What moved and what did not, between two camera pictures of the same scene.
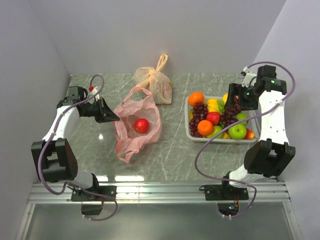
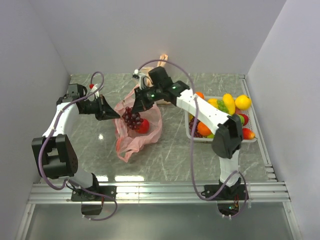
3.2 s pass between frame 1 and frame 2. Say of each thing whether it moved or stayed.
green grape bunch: stayed
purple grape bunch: moved
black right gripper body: moved
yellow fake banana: stayed
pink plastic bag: stayed
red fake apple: stayed
